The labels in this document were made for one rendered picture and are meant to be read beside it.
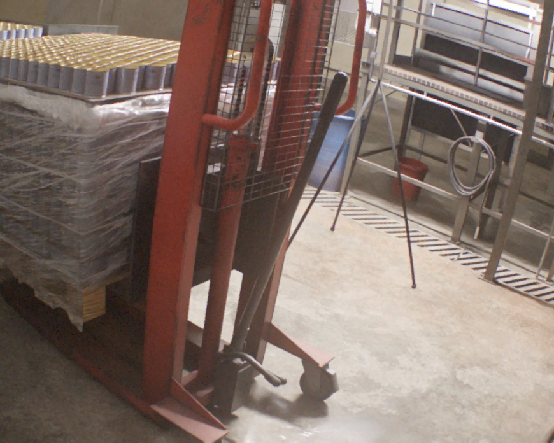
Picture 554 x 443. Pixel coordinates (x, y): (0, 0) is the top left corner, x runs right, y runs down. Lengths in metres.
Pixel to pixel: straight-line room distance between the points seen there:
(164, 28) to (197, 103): 3.62
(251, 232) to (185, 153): 0.62
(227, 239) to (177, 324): 0.32
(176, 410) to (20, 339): 0.89
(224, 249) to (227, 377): 0.46
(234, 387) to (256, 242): 0.52
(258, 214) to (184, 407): 0.73
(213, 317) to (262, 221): 0.37
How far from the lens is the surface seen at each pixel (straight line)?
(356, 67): 1.98
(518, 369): 3.14
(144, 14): 5.44
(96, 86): 1.69
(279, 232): 1.87
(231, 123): 1.57
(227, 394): 2.20
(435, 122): 5.86
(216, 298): 2.08
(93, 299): 1.89
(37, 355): 2.50
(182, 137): 1.68
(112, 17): 5.78
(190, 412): 1.98
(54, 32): 3.91
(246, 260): 2.26
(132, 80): 1.78
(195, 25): 1.65
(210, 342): 2.17
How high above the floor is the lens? 1.48
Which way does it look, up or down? 22 degrees down
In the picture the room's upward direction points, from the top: 10 degrees clockwise
